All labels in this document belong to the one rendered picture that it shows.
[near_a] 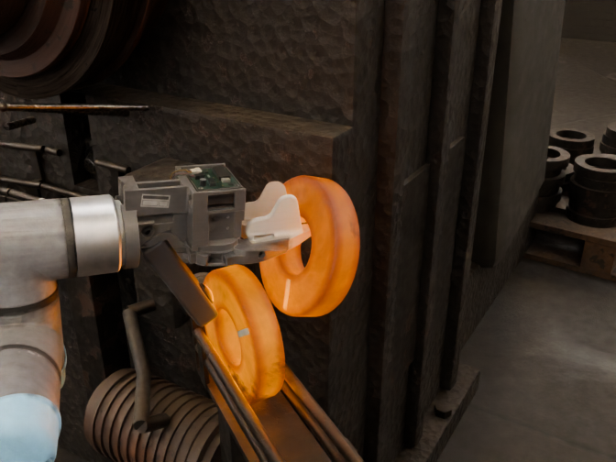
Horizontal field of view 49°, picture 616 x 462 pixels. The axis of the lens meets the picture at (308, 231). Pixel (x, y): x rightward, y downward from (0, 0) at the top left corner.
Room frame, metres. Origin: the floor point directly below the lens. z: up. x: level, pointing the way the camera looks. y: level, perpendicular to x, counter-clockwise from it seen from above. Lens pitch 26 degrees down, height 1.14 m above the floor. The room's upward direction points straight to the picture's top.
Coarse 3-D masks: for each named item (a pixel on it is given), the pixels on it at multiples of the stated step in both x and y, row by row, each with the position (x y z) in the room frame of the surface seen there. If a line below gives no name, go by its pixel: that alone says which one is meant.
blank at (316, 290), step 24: (288, 192) 0.70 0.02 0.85; (312, 192) 0.66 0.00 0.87; (336, 192) 0.65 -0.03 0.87; (312, 216) 0.65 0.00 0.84; (336, 216) 0.62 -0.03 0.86; (312, 240) 0.63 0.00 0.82; (336, 240) 0.60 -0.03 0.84; (264, 264) 0.69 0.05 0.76; (288, 264) 0.67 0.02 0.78; (312, 264) 0.62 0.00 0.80; (336, 264) 0.59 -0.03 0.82; (288, 288) 0.64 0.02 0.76; (312, 288) 0.60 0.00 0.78; (336, 288) 0.59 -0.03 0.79; (288, 312) 0.62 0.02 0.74; (312, 312) 0.60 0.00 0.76
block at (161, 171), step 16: (160, 160) 0.94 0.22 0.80; (176, 160) 0.94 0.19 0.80; (144, 176) 0.87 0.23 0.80; (160, 176) 0.87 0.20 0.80; (144, 272) 0.87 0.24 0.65; (192, 272) 0.88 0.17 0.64; (144, 288) 0.87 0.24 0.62; (160, 288) 0.85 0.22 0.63; (160, 304) 0.85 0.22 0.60; (176, 304) 0.85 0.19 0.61; (160, 320) 0.86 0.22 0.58; (176, 320) 0.85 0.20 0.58
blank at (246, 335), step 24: (216, 288) 0.65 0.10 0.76; (240, 288) 0.61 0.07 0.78; (240, 312) 0.59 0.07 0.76; (264, 312) 0.59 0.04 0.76; (216, 336) 0.65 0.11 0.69; (240, 336) 0.59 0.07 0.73; (264, 336) 0.57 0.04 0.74; (240, 360) 0.62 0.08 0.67; (264, 360) 0.56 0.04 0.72; (240, 384) 0.60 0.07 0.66; (264, 384) 0.56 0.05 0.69
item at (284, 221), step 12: (276, 204) 0.63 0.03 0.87; (288, 204) 0.63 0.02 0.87; (264, 216) 0.62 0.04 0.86; (276, 216) 0.62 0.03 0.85; (288, 216) 0.63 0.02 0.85; (300, 216) 0.64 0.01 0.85; (252, 228) 0.61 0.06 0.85; (264, 228) 0.62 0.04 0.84; (276, 228) 0.62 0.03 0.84; (288, 228) 0.63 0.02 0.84; (300, 228) 0.64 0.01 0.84; (252, 240) 0.61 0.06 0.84; (264, 240) 0.61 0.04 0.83; (300, 240) 0.63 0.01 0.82
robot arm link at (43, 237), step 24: (0, 216) 0.53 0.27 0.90; (24, 216) 0.53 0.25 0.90; (48, 216) 0.54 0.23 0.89; (0, 240) 0.51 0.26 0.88; (24, 240) 0.52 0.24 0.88; (48, 240) 0.53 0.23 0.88; (72, 240) 0.53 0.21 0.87; (0, 264) 0.51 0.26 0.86; (24, 264) 0.51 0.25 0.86; (48, 264) 0.52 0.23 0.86; (72, 264) 0.53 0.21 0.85; (0, 288) 0.50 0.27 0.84; (24, 288) 0.51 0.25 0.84; (48, 288) 0.53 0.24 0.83
